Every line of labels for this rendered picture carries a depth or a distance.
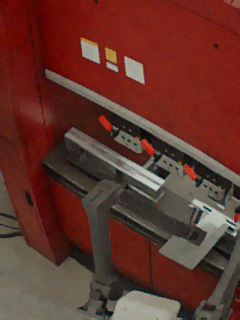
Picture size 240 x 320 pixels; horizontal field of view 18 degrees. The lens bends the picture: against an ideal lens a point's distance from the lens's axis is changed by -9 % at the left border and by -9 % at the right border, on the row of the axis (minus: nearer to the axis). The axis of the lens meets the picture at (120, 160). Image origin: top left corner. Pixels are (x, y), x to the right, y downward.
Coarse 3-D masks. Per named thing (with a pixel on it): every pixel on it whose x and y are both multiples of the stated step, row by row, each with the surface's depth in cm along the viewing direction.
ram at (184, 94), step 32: (64, 0) 265; (96, 0) 252; (128, 0) 240; (160, 0) 229; (64, 32) 283; (96, 32) 269; (128, 32) 256; (160, 32) 244; (192, 32) 231; (224, 32) 219; (64, 64) 301; (96, 64) 286; (160, 64) 258; (192, 64) 245; (224, 64) 232; (128, 96) 287; (160, 96) 273; (192, 96) 259; (224, 96) 245; (160, 128) 288; (192, 128) 273; (224, 128) 259; (224, 160) 272
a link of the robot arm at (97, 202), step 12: (96, 192) 253; (108, 192) 250; (84, 204) 252; (96, 204) 248; (108, 204) 250; (96, 216) 249; (96, 228) 252; (108, 228) 255; (96, 240) 254; (108, 240) 256; (96, 252) 256; (108, 252) 257; (96, 264) 259; (108, 264) 259; (96, 276) 262; (108, 276) 260; (108, 288) 260; (120, 288) 263
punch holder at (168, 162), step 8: (152, 136) 295; (152, 144) 299; (160, 144) 296; (168, 144) 292; (160, 152) 299; (168, 152) 296; (176, 152) 292; (160, 160) 303; (168, 160) 299; (176, 160) 296; (184, 160) 293; (192, 160) 301; (168, 168) 303; (176, 168) 300
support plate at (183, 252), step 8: (224, 224) 307; (216, 232) 305; (176, 240) 305; (184, 240) 304; (208, 240) 303; (216, 240) 302; (168, 248) 302; (176, 248) 302; (184, 248) 302; (192, 248) 301; (200, 248) 301; (208, 248) 300; (168, 256) 300; (176, 256) 300; (184, 256) 299; (192, 256) 299; (200, 256) 298; (184, 264) 296; (192, 264) 296
